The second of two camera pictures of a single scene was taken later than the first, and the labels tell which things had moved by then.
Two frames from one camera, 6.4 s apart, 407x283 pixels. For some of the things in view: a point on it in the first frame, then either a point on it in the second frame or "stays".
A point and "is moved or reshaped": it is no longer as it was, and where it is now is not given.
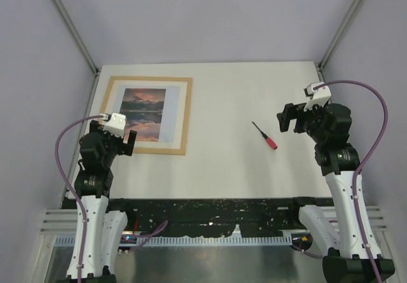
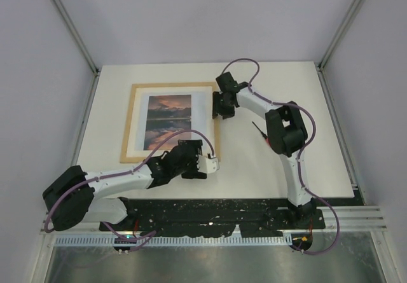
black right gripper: [292, 111] to [216, 109]
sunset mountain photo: [144, 109] to [167, 115]
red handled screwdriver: [268, 139] stays
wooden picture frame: [157, 109] is moved or reshaped
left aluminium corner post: [71, 25] stays
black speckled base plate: [266, 217] stays
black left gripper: [124, 148] to [193, 172]
